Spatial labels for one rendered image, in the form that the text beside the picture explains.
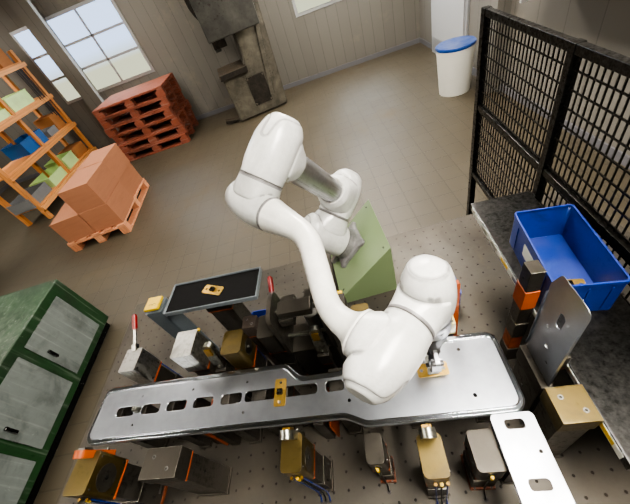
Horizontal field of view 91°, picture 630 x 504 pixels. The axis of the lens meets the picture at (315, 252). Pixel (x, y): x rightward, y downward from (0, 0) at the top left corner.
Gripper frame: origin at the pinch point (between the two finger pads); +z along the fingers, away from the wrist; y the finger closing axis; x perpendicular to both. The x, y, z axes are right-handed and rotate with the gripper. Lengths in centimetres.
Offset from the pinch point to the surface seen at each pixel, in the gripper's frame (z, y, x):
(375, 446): 7.4, 16.7, -19.1
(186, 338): -5, -18, -79
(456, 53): 56, -395, 134
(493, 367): 6.5, 0.6, 16.1
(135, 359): 0, -16, -103
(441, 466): 1.9, 22.9, -4.2
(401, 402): 6.4, 7.0, -10.2
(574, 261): 3, -27, 50
